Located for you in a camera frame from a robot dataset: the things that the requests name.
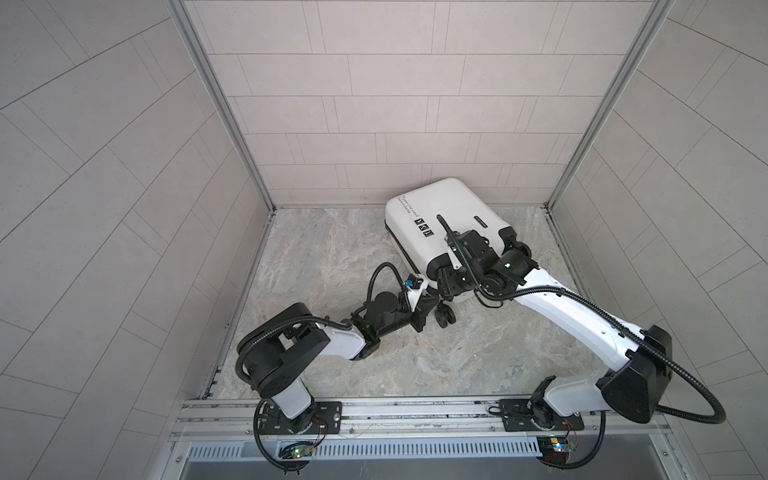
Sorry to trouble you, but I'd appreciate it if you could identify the black and white suitcase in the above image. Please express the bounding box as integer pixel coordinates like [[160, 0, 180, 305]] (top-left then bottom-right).
[[385, 178, 538, 328]]

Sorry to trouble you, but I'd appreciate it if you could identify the aluminium mounting rail frame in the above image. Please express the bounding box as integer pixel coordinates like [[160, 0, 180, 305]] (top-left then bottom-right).
[[148, 395, 694, 479]]

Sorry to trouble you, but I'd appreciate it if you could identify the left black base cable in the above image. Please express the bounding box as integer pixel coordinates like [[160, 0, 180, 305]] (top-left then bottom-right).
[[253, 398, 328, 475]]

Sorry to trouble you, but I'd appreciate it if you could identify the green circuit board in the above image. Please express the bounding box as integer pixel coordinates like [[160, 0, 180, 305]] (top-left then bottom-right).
[[536, 436, 578, 465], [279, 442, 317, 461]]

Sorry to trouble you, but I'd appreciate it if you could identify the right black base cable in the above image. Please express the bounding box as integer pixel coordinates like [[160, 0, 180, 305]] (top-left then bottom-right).
[[536, 409, 608, 470]]

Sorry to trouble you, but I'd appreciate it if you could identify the right green circuit board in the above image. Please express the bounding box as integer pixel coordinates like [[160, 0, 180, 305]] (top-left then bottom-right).
[[536, 436, 578, 465]]

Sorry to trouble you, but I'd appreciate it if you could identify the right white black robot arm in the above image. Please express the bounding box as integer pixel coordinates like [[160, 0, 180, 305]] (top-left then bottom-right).
[[436, 215, 726, 425]]

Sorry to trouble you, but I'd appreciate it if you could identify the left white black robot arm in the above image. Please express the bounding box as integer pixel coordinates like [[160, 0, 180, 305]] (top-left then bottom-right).
[[234, 262, 441, 434]]

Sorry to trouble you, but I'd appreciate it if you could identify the left green circuit board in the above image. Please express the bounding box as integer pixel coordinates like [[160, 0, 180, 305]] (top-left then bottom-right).
[[279, 442, 317, 461]]

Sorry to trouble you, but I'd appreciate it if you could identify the black base cable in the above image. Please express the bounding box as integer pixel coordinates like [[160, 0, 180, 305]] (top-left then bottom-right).
[[253, 398, 328, 475], [536, 409, 608, 470]]

